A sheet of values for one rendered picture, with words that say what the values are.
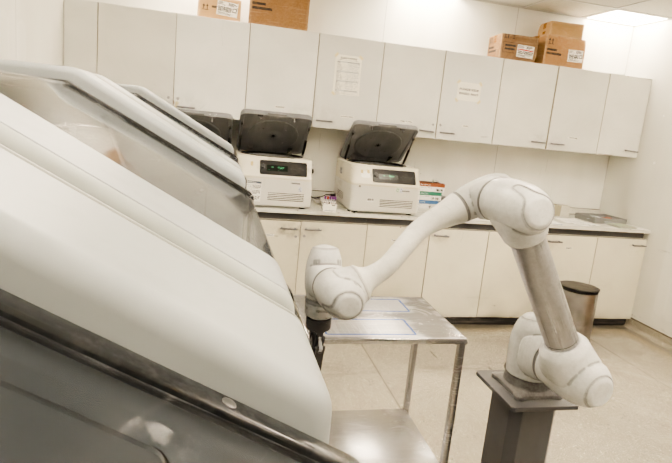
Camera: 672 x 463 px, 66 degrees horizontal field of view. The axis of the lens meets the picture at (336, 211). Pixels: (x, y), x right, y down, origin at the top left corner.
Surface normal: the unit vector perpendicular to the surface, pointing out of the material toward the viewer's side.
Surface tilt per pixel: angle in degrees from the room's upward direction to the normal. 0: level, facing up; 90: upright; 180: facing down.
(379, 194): 90
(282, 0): 91
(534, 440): 90
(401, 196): 90
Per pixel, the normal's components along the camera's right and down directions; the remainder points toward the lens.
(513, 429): -0.53, 0.09
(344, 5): 0.21, 0.19
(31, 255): 0.45, -0.21
